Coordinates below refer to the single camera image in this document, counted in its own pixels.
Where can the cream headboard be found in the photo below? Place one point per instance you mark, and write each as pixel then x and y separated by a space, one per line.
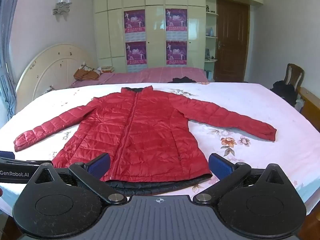
pixel 50 72

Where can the cream corner shelf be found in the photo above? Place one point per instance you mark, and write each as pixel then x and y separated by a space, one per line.
pixel 211 42

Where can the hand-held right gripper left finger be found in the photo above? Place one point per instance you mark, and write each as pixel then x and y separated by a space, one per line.
pixel 99 167

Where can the blue curtain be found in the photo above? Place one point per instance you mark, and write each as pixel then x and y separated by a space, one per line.
pixel 6 67

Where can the purple wall poster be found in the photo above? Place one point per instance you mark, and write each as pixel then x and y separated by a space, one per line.
pixel 176 52
pixel 176 20
pixel 136 52
pixel 135 21

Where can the wall lamp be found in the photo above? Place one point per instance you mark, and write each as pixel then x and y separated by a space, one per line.
pixel 62 3

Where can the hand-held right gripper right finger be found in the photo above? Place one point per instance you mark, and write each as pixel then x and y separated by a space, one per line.
pixel 220 167

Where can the white floral bed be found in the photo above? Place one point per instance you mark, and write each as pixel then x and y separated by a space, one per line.
pixel 262 110

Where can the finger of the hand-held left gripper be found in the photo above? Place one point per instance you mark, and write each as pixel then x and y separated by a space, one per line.
pixel 6 154

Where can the pink bed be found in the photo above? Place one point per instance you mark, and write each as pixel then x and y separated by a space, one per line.
pixel 150 76

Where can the black clothes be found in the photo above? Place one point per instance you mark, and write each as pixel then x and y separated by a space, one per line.
pixel 182 80

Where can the cream wardrobe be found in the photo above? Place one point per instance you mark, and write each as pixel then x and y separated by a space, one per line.
pixel 155 0

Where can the blue bottle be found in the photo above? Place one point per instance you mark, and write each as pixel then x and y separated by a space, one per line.
pixel 210 31

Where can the brown wooden door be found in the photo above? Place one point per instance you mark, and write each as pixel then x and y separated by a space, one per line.
pixel 232 42

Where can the orange striped pillow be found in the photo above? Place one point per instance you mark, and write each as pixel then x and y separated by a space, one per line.
pixel 86 74

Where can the wooden bed frame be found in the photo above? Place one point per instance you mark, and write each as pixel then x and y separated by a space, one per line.
pixel 310 107

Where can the stack of books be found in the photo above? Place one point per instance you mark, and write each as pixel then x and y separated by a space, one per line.
pixel 107 69

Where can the red down jacket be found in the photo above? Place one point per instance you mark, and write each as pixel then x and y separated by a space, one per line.
pixel 145 135

